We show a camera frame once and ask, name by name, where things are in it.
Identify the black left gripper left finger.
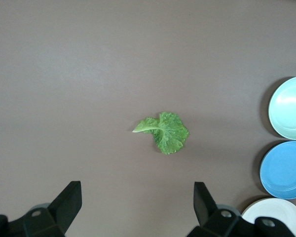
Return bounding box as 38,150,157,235
0,181,83,237

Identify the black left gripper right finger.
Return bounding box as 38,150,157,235
187,182,296,237

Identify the green lettuce leaf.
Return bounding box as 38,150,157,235
131,111,189,156

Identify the beige round plate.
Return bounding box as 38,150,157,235
241,197,296,237

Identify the blue round plate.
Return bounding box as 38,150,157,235
259,141,296,200

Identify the pale green round plate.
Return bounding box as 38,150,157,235
268,75,296,140

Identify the brown table cover sheet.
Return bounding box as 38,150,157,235
0,0,296,237

